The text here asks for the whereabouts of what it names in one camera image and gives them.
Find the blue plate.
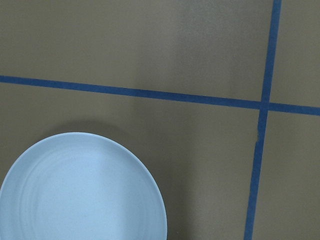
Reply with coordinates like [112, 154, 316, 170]
[0, 132, 168, 240]

